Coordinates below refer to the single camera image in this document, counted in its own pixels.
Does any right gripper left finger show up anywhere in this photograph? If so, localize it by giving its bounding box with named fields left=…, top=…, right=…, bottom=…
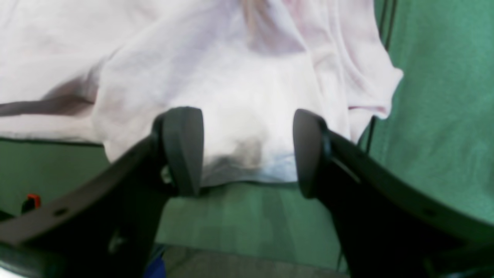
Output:
left=0, top=107, right=204, bottom=278

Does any green table cloth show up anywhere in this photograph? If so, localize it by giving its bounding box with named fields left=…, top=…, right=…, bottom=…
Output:
left=1, top=0, right=493, bottom=270

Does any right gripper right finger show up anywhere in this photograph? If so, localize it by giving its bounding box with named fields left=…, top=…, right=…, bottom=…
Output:
left=293, top=109, right=494, bottom=278

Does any pink t-shirt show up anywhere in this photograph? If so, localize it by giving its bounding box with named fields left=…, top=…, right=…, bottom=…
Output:
left=0, top=0, right=403, bottom=186

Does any right orange black clamp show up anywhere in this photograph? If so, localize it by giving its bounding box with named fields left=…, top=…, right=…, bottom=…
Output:
left=21, top=194, right=42, bottom=214

